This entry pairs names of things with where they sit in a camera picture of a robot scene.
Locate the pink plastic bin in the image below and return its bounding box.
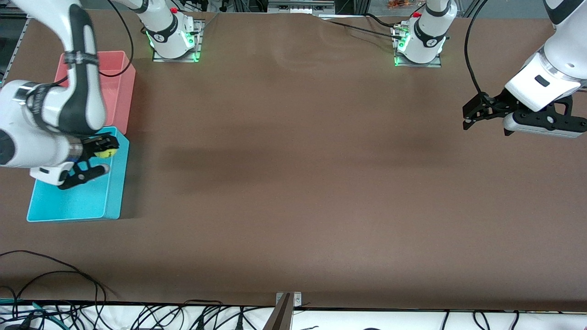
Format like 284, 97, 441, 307
54, 51, 136, 135

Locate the blue plastic bin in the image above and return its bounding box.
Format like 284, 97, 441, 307
26, 126, 130, 223

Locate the grey metal bar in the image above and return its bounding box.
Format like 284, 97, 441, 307
262, 293, 294, 330

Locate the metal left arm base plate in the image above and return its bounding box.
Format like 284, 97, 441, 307
393, 23, 443, 68

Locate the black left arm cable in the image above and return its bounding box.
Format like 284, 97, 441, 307
465, 0, 489, 95

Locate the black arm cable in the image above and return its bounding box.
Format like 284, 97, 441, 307
465, 0, 489, 95
99, 0, 134, 77

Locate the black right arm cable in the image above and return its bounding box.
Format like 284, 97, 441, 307
99, 0, 134, 77

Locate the long black cable loop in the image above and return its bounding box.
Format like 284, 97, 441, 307
0, 251, 121, 321

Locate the aluminium frame rail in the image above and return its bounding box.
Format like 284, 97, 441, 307
0, 16, 33, 85

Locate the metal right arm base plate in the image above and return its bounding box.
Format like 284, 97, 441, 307
152, 19, 205, 63

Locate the black base power cable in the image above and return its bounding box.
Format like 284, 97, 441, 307
328, 20, 404, 41

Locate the teal cable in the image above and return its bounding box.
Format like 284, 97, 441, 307
0, 298, 62, 330

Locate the aluminium frame beam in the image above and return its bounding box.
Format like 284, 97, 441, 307
267, 0, 336, 15

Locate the small metal table bracket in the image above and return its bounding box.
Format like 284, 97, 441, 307
276, 292, 302, 307

